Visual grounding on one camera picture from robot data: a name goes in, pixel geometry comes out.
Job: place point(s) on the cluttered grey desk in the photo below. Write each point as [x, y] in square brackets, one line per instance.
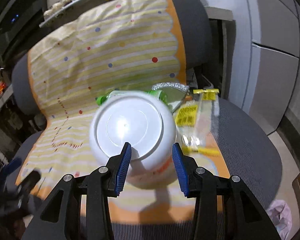
[65, 7]

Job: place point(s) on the white instant noodle bowl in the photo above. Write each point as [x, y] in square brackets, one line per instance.
[130, 122]

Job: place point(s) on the green snack packet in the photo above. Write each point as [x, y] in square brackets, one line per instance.
[101, 100]

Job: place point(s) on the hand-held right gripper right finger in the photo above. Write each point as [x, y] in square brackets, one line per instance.
[180, 171]

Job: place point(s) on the black appliance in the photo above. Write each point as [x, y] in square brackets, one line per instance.
[17, 7]

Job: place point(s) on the orange yellow striped towel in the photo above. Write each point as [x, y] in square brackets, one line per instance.
[115, 42]

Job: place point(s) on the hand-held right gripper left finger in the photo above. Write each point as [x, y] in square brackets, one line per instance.
[122, 168]

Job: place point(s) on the grey office chair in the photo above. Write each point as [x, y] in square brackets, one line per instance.
[245, 142]

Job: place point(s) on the pink plastic bag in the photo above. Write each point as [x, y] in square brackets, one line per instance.
[280, 215]

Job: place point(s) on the red label jar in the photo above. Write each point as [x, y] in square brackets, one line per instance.
[0, 87]

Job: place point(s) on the clear plastic wrapper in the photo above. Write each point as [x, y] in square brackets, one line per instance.
[190, 115]

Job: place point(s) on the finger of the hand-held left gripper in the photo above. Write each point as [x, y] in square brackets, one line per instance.
[13, 166]

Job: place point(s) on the grey refrigerator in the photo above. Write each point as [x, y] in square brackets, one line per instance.
[272, 67]

